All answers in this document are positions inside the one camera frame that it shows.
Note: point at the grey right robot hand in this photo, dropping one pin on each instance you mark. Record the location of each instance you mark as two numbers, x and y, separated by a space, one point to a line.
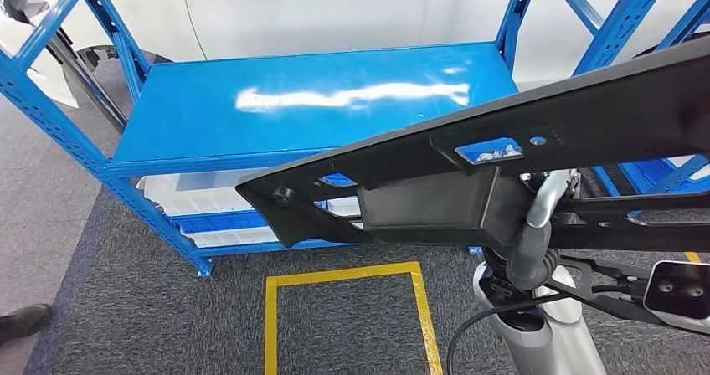
527 256

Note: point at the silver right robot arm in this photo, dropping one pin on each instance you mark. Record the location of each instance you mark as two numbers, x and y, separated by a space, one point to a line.
554 339

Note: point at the blue wheeled shelf rack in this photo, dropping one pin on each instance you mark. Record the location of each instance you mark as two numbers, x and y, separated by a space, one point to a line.
604 181

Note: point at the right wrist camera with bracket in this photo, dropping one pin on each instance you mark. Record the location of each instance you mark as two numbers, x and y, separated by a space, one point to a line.
679 295

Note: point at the white car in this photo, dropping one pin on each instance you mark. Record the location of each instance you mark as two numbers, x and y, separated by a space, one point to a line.
305 17

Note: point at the blue metal shelf rack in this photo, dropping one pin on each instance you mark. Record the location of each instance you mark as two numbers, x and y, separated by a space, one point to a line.
222 117

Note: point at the black plastic plate frame part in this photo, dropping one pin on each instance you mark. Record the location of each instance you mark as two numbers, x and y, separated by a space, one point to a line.
610 112

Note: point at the person's black shoe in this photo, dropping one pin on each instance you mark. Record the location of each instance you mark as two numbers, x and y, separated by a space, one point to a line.
22 321

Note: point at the white plastic bin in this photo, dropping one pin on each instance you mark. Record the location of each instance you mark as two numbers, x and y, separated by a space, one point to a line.
233 236
194 192

